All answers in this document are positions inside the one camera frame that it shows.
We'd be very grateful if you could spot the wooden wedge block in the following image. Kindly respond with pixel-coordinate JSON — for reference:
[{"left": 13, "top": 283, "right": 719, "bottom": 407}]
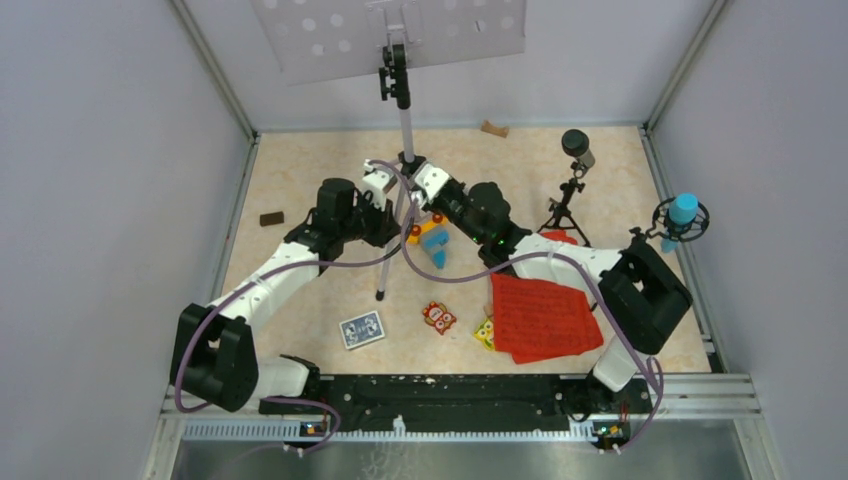
[{"left": 480, "top": 120, "right": 510, "bottom": 138}]

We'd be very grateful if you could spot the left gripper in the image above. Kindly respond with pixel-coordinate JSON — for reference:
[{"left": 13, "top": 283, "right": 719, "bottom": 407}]
[{"left": 339, "top": 191, "right": 403, "bottom": 249}]

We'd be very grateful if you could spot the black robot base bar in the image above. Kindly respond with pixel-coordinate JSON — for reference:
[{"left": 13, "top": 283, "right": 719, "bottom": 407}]
[{"left": 258, "top": 365, "right": 652, "bottom": 433}]

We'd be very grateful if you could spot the dark brown block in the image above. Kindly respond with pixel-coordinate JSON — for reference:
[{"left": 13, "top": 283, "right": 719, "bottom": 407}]
[{"left": 259, "top": 211, "right": 285, "bottom": 227}]

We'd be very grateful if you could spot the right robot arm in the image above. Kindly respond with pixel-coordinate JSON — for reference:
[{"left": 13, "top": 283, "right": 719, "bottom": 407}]
[{"left": 409, "top": 176, "right": 693, "bottom": 412}]

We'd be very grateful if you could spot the black microphone tripod stand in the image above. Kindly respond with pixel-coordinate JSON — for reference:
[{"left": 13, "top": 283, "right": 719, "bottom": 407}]
[{"left": 537, "top": 129, "right": 596, "bottom": 247}]

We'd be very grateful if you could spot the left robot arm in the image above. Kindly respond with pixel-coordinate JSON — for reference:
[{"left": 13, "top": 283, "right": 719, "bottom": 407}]
[{"left": 169, "top": 172, "right": 401, "bottom": 413}]

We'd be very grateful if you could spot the blue microphone with tripod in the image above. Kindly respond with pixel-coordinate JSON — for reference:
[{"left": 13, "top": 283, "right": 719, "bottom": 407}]
[{"left": 630, "top": 192, "right": 711, "bottom": 254}]

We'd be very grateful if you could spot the yellow owl toy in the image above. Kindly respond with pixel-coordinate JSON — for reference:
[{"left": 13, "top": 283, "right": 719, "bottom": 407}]
[{"left": 472, "top": 317, "right": 495, "bottom": 351}]

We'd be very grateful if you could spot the blue playing card deck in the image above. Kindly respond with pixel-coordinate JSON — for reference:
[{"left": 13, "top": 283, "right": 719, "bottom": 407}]
[{"left": 339, "top": 310, "right": 386, "bottom": 350}]

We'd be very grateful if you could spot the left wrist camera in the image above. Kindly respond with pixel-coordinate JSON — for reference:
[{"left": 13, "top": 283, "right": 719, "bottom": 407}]
[{"left": 362, "top": 159, "right": 397, "bottom": 211}]

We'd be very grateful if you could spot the white music stand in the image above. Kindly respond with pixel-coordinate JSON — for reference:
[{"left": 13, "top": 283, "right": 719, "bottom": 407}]
[{"left": 248, "top": 0, "right": 529, "bottom": 303}]

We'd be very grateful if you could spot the toy brick car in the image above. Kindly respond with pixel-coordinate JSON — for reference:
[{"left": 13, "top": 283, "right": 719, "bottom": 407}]
[{"left": 406, "top": 213, "right": 450, "bottom": 269}]

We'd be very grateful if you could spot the red sheet music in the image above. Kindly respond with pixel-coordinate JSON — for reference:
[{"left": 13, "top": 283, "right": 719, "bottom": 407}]
[{"left": 487, "top": 273, "right": 604, "bottom": 364}]

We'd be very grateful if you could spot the red owl toy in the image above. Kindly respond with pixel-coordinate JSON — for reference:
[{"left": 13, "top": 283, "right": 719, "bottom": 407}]
[{"left": 422, "top": 301, "right": 457, "bottom": 335}]

